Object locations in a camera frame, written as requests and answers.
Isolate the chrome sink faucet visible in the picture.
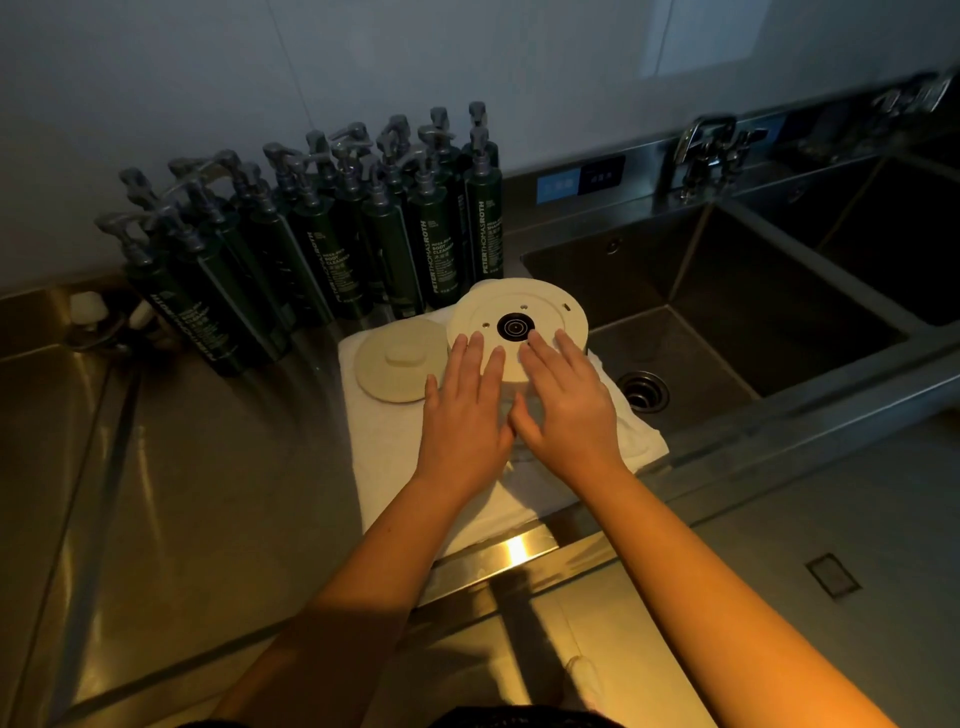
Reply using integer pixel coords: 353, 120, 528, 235
669, 112, 771, 205
870, 69, 955, 118

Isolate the group of dark green pump bottles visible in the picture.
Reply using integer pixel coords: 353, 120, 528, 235
93, 101, 506, 380

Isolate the cream round kettle lid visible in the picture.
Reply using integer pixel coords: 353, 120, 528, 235
354, 322, 453, 405

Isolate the person's light shoe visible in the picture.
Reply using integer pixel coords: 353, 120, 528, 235
562, 654, 606, 714

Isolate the person's left forearm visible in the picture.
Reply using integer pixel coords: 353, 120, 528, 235
213, 480, 481, 728

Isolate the stainless steel sink basin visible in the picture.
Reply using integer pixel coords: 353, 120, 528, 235
738, 150, 960, 329
519, 198, 912, 438

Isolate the blue label plate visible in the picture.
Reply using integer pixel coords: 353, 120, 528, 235
535, 166, 583, 206

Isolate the square floor drain cover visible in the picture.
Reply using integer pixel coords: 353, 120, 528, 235
805, 552, 863, 600

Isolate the round metal sink drain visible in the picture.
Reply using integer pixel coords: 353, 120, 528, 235
615, 369, 672, 416

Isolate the cream electric kettle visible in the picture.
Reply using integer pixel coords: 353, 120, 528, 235
446, 277, 591, 421

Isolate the person's right hand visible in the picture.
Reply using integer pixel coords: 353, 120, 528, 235
510, 328, 628, 490

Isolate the white folded towel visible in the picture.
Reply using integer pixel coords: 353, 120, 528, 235
337, 306, 670, 561

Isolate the black control panel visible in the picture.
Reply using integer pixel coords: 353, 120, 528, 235
581, 153, 627, 193

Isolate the person's left hand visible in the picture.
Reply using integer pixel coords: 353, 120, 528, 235
416, 330, 516, 502

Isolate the person's right forearm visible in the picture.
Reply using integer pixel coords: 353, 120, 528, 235
570, 468, 897, 728

